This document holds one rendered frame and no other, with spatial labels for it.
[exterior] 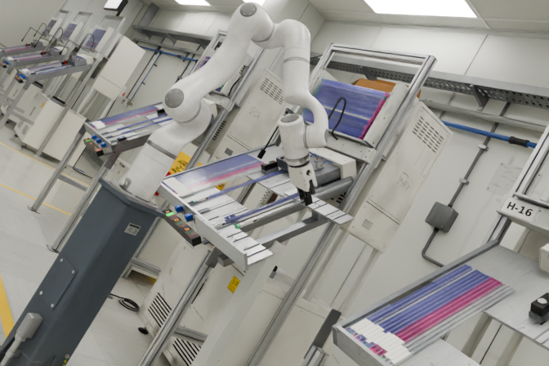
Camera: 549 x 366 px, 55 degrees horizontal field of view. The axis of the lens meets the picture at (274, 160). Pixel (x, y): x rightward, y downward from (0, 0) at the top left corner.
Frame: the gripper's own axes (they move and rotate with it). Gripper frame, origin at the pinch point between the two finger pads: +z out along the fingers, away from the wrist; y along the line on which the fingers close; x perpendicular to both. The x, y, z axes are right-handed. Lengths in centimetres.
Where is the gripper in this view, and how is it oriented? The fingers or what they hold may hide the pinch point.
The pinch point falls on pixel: (305, 198)
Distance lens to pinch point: 188.6
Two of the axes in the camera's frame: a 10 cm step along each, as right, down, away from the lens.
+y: -5.8, -2.9, 7.6
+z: 1.9, 8.6, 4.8
